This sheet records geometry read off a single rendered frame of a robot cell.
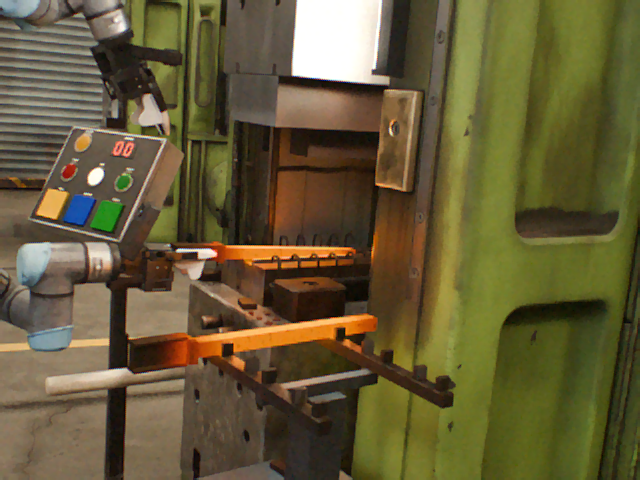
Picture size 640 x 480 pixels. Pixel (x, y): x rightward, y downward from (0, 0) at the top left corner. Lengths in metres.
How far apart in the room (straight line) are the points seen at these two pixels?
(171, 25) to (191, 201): 1.38
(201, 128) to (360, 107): 4.70
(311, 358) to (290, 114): 0.47
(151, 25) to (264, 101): 4.86
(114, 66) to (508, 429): 1.02
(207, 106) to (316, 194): 4.42
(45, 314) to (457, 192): 0.74
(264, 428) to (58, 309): 0.43
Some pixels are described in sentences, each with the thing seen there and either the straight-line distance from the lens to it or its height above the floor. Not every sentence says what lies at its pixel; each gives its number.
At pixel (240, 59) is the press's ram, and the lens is 1.64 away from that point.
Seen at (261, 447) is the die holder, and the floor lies 0.69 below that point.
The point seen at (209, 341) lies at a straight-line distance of 1.16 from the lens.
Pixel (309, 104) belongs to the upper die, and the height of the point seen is 1.32.
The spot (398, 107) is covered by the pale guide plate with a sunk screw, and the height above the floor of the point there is 1.33.
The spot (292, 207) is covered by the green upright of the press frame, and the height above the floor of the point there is 1.07.
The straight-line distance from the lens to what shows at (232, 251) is 1.56.
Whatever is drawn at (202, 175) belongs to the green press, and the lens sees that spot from 6.29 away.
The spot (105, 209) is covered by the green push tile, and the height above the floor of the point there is 1.02.
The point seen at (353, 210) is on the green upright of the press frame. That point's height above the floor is 1.06.
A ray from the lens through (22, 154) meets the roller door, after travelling 9.38.
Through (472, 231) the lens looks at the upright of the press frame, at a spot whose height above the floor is 1.14.
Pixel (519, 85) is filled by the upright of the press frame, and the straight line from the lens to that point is 1.30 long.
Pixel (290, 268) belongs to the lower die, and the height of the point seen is 0.99.
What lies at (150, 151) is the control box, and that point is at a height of 1.17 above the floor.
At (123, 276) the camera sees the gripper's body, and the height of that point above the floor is 0.98.
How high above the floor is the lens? 1.34
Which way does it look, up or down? 11 degrees down
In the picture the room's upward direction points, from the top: 5 degrees clockwise
